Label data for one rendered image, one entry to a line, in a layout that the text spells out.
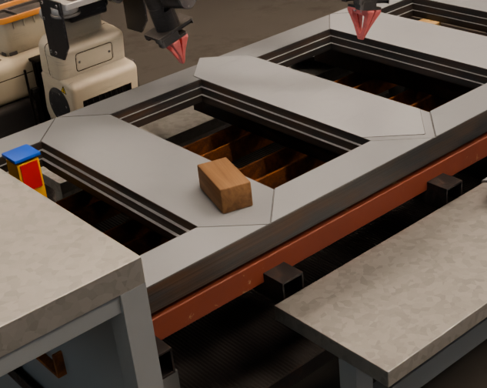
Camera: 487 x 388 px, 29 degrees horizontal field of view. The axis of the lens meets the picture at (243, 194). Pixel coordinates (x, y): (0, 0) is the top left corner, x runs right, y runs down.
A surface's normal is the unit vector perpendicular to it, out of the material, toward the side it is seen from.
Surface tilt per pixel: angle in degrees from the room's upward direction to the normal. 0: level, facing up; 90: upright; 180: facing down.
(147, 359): 90
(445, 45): 0
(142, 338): 90
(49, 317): 90
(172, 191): 0
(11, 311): 0
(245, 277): 90
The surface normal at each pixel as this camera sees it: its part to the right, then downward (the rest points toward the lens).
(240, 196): 0.39, 0.40
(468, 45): -0.10, -0.87
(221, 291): 0.64, 0.31
